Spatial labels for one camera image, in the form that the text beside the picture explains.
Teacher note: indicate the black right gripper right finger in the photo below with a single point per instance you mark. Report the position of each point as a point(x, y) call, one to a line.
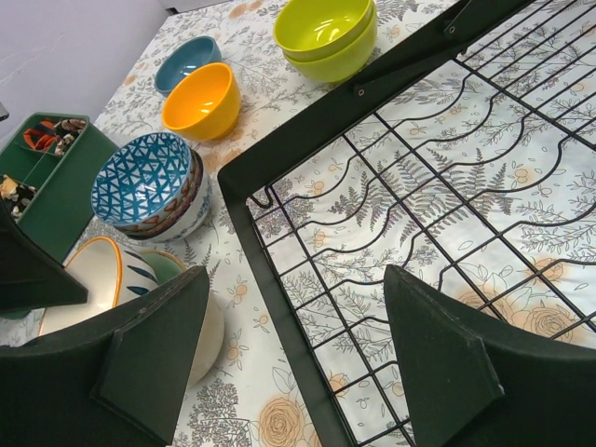
point(473, 380)

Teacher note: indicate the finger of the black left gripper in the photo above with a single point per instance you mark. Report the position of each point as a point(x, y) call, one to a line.
point(30, 277)

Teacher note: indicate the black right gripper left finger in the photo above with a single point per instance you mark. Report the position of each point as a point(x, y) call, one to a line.
point(117, 379)

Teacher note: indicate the blue striped white bowl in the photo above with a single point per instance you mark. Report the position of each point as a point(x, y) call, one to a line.
point(112, 273)

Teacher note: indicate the mint green flower bowl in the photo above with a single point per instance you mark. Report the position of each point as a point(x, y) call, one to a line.
point(166, 266)

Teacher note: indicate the red diamond pattern bowl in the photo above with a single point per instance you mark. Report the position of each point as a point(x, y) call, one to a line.
point(144, 182)

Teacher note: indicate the black wire dish rack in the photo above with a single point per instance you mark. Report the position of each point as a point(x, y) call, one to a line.
point(465, 156)

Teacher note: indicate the orange plastic bowl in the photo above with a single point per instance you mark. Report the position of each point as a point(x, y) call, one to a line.
point(205, 105)

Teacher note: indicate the blue ceramic bowl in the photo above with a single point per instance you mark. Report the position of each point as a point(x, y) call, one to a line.
point(186, 58)

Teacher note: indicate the lime green bowl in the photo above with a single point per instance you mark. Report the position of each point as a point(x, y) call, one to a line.
point(310, 30)
point(342, 64)

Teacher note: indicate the beige ceramic bowl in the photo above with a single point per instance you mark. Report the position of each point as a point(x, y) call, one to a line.
point(210, 341)

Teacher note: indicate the blue floral white bowl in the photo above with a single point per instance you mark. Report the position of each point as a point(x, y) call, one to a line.
point(190, 220)

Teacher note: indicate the pink patterned bowl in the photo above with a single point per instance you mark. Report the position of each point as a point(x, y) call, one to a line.
point(186, 200)

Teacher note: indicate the yellow rubber bands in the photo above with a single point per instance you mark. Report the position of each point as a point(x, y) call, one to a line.
point(8, 187)

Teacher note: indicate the green compartment tray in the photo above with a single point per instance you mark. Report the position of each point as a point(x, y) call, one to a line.
point(52, 205)

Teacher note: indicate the orange rubber bands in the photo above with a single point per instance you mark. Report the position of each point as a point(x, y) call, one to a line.
point(41, 136)

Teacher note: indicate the dark patterned rubber bands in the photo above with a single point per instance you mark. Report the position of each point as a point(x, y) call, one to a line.
point(66, 132)

